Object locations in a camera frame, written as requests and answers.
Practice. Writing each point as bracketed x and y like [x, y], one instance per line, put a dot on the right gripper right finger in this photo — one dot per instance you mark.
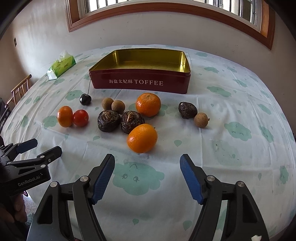
[243, 220]

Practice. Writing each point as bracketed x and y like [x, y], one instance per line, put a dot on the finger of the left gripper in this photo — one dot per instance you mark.
[44, 158]
[10, 151]

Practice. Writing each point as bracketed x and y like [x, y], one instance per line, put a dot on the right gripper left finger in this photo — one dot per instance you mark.
[52, 219]

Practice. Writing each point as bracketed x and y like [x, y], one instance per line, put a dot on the small orange mandarin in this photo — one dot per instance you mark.
[65, 116]

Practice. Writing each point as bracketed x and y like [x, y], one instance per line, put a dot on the red cherry tomato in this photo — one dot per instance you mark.
[80, 118]

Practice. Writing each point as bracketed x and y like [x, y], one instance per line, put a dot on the dark cherry with stem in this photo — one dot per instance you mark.
[85, 98]

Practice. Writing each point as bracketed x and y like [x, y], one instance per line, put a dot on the dark water chestnut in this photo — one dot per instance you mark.
[187, 110]
[130, 120]
[108, 121]

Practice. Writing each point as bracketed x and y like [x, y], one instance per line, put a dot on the orange mandarin front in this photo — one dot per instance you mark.
[142, 138]

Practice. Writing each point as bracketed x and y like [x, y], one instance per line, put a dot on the brown longan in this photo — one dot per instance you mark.
[107, 103]
[118, 106]
[201, 120]

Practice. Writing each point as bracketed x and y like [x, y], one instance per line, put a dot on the large orange mandarin back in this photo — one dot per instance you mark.
[148, 104]

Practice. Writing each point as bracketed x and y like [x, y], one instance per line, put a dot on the left hand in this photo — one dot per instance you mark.
[13, 209]

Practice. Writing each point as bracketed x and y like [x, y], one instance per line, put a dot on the wooden chair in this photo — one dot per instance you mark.
[20, 90]

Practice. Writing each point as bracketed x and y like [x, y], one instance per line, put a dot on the green tissue pack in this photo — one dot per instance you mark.
[61, 65]

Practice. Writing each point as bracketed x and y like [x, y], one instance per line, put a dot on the white cloud-print tablecloth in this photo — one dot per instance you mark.
[248, 138]

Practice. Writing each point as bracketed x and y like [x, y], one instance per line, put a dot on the red toffee tin box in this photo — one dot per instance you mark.
[152, 69]

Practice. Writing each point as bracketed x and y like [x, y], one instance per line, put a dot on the wooden window frame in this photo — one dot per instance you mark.
[265, 35]

